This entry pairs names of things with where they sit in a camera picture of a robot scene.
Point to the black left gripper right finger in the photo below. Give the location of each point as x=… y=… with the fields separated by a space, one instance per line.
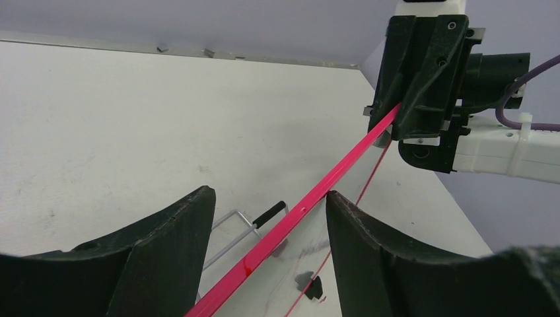
x=381 y=271

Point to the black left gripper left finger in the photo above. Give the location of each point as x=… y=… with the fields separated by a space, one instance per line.
x=151 y=267

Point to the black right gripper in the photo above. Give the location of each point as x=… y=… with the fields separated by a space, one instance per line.
x=428 y=66

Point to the pink framed whiteboard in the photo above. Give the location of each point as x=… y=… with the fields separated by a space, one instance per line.
x=250 y=263

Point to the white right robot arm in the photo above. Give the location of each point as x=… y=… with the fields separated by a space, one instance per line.
x=518 y=148

